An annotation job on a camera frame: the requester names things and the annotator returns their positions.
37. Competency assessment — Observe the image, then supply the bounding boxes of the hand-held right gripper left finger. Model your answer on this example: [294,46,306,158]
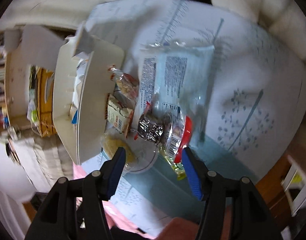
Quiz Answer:
[24,147,126,240]

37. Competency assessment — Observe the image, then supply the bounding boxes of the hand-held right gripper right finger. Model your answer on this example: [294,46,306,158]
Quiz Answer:
[182,148,281,240]

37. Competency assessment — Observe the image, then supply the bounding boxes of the clear yellow pastry packet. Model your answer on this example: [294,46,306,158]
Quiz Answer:
[100,130,160,174]

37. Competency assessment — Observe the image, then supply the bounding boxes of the white plastic storage box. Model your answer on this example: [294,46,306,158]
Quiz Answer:
[52,34,125,165]

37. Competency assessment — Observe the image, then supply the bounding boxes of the green yellow candy packet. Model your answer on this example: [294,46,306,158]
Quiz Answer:
[159,147,187,180]

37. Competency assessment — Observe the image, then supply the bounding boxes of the red silver snack packet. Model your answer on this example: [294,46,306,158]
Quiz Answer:
[134,102,193,164]

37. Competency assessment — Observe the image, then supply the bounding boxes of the beige snack packet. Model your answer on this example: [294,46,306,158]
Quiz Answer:
[104,94,135,138]

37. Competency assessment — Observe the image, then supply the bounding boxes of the white lace furniture cover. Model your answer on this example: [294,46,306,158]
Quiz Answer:
[6,132,76,195]

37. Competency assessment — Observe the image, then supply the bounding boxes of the orange twisted snack packet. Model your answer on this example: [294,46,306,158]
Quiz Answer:
[108,65,140,105]

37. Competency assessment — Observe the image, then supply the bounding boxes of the wooden desk with drawers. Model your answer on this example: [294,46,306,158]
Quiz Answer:
[28,65,57,138]

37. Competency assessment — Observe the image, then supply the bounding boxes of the white small rack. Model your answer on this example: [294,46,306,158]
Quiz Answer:
[280,155,306,217]

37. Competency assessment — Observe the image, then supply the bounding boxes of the green tissue pack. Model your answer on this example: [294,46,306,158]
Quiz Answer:
[27,100,40,123]

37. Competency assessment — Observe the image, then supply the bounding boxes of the large clear plastic bag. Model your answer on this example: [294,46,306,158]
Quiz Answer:
[138,41,216,155]

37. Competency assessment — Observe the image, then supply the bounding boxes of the tree printed tablecloth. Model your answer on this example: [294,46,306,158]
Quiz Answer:
[73,0,304,238]

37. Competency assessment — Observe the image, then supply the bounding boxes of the grey office chair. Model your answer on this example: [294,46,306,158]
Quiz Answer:
[3,22,100,70]

